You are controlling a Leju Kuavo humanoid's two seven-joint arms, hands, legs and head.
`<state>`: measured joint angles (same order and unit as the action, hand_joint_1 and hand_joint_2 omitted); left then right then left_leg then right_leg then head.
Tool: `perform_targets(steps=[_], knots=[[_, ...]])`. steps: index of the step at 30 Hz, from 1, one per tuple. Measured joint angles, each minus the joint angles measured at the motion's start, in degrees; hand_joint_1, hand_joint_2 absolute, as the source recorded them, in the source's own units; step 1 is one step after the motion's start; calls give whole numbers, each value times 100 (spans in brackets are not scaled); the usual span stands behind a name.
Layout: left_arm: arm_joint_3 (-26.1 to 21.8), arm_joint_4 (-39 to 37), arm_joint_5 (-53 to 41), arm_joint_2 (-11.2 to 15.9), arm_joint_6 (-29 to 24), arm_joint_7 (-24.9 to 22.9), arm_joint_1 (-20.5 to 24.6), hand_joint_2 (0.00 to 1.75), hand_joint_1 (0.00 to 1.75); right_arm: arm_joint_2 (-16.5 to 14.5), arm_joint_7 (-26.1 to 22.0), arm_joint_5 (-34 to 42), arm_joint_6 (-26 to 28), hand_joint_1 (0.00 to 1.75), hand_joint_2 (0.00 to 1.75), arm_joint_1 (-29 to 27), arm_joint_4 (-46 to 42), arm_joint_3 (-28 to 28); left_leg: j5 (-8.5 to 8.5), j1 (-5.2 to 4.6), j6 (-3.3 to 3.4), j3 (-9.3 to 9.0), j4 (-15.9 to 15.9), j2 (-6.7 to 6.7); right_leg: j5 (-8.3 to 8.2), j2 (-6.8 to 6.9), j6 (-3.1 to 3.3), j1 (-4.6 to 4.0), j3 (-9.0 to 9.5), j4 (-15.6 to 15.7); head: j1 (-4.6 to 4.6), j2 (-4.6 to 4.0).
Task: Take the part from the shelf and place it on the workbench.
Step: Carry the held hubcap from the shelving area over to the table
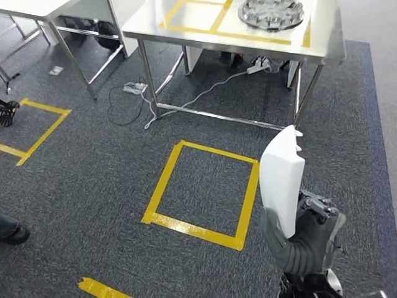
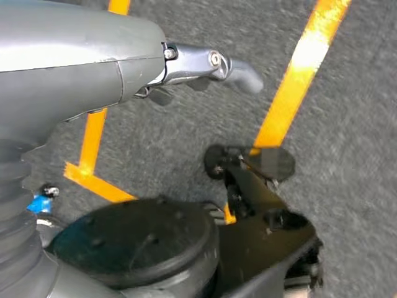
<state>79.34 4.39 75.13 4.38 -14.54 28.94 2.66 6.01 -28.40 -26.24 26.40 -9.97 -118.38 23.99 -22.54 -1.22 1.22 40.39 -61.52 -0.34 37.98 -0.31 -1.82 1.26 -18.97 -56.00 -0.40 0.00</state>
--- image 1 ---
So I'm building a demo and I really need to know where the clear plastic hand cover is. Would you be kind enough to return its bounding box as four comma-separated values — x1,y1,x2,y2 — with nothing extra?
324,213,347,273

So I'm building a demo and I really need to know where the white power strip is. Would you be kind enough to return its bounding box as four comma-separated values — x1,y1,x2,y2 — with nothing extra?
123,82,148,96
246,56,271,76

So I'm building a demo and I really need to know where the yellow floor tape square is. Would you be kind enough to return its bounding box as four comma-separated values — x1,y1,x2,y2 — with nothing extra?
77,278,133,298
0,97,72,168
141,140,260,251

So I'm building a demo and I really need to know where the yellow tape rectangle marking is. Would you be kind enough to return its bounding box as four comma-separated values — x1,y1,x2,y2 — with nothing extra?
158,0,311,48

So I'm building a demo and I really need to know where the black cable loop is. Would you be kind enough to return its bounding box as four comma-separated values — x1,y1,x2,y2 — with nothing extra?
107,76,146,127

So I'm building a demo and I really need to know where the white power cable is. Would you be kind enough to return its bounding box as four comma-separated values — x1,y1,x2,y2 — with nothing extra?
143,70,248,130

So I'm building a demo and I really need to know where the stainless steel workbench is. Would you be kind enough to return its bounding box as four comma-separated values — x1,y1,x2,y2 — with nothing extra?
122,0,346,132

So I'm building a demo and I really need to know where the grey plastic wheel cover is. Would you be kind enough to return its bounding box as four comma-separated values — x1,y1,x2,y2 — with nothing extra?
238,0,305,32

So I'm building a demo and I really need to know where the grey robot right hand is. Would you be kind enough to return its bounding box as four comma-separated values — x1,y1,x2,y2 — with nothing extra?
260,189,347,277

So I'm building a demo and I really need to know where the white plastic panel part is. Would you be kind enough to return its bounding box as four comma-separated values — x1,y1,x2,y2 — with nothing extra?
259,124,306,240

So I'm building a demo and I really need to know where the steel frame table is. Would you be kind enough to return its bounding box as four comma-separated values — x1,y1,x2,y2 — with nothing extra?
0,0,125,102

